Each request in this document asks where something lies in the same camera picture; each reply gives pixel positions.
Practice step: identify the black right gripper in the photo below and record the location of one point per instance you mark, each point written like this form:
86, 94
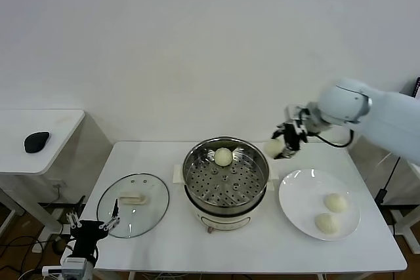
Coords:
292, 137

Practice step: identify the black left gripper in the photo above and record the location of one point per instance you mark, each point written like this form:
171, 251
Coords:
87, 232

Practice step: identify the white steamed baozi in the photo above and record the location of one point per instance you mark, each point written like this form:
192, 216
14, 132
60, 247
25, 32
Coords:
223, 157
336, 202
273, 148
326, 224

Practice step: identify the light blue right robot arm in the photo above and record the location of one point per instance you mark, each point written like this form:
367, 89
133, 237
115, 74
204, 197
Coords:
387, 119

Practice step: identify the stainless steel steamer basket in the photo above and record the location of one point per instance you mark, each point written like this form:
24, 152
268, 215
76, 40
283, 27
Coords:
229, 188

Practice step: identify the dark round floor object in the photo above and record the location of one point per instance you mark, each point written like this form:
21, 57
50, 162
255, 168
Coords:
60, 246

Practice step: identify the white round plate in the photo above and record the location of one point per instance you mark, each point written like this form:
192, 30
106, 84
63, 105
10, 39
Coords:
302, 188

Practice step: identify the white flat connector plug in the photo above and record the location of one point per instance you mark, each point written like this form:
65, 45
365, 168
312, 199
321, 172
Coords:
52, 271

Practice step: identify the white side table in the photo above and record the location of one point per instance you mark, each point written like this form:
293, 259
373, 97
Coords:
19, 162

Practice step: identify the white desk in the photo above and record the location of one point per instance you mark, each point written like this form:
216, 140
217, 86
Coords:
403, 221

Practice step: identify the dark open laptop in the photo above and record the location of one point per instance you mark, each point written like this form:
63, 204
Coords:
417, 88

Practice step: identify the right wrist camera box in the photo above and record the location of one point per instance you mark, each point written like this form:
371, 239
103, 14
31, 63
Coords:
293, 112

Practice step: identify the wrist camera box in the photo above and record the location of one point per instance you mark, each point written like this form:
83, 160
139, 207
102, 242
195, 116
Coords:
293, 112
75, 267

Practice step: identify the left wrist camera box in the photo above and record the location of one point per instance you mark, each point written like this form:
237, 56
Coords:
75, 267

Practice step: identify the white wall socket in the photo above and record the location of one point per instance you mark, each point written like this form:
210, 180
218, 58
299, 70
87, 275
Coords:
59, 182

